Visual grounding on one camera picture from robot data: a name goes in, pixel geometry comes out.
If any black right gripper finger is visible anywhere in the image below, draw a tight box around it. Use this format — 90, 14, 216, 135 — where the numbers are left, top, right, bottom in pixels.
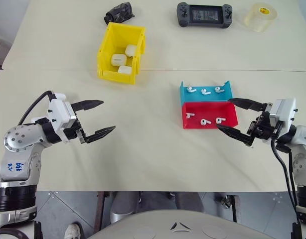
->
228, 98, 266, 112
217, 124, 253, 146

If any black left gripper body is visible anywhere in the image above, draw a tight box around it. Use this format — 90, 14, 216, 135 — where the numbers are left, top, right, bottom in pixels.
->
61, 111, 88, 145

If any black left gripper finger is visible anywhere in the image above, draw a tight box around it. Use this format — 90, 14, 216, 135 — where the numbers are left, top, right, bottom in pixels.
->
71, 100, 104, 112
83, 125, 116, 144

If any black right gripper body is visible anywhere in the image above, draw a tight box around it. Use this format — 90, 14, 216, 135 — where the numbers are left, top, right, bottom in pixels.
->
246, 102, 281, 146

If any white earbud case bottom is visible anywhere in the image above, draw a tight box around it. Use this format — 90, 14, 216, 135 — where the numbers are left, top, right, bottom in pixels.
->
117, 65, 133, 75

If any white earbud case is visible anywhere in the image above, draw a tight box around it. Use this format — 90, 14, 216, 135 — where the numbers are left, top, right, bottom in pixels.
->
111, 53, 127, 67
117, 65, 133, 75
125, 44, 138, 57

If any yellow plastic bin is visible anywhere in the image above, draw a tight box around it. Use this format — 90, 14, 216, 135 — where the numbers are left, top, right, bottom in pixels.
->
97, 21, 147, 86

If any white earbud case top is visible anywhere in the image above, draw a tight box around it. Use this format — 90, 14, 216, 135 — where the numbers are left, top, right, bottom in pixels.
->
125, 44, 138, 57

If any red plastic tray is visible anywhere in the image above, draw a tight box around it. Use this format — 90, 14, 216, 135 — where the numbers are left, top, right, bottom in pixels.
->
180, 101, 239, 130

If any blue plastic tray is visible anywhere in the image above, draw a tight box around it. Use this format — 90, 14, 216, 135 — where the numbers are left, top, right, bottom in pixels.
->
179, 80, 234, 107

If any rusty metal table leg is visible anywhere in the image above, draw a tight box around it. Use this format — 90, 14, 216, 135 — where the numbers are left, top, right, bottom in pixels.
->
222, 195, 240, 223
94, 191, 111, 233

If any grey rounded robot leg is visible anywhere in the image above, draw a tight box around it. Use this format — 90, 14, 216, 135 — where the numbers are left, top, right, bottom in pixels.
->
110, 191, 142, 225

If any clear adhesive tape roll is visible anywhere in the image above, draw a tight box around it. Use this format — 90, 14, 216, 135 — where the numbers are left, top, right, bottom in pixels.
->
244, 2, 278, 32

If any white shoe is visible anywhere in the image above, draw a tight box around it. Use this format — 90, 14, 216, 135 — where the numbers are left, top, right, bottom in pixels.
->
64, 223, 81, 239

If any crumpled black plastic bag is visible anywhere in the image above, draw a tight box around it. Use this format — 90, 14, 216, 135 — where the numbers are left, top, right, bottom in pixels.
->
104, 1, 136, 25

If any grey handheld game controller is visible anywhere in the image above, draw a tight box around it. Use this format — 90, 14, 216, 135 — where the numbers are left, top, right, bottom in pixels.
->
176, 1, 233, 28

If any silver robot torso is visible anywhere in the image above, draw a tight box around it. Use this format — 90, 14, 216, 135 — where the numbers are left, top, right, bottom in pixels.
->
87, 209, 265, 239

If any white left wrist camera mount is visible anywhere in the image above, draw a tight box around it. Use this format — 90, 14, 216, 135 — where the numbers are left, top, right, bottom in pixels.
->
47, 92, 77, 132

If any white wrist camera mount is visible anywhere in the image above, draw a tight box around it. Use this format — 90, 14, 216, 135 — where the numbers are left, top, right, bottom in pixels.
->
47, 92, 77, 132
269, 98, 298, 127

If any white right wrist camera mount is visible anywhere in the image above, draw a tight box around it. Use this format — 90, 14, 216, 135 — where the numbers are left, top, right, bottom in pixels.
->
269, 98, 298, 127

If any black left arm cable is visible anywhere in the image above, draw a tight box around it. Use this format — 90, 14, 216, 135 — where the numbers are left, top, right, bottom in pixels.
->
17, 90, 54, 125

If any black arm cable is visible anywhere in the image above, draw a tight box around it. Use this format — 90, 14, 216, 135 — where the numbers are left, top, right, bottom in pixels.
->
17, 90, 54, 125
270, 125, 303, 239

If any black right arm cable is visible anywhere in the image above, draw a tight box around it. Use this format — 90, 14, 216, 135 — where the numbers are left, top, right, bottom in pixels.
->
270, 125, 303, 239

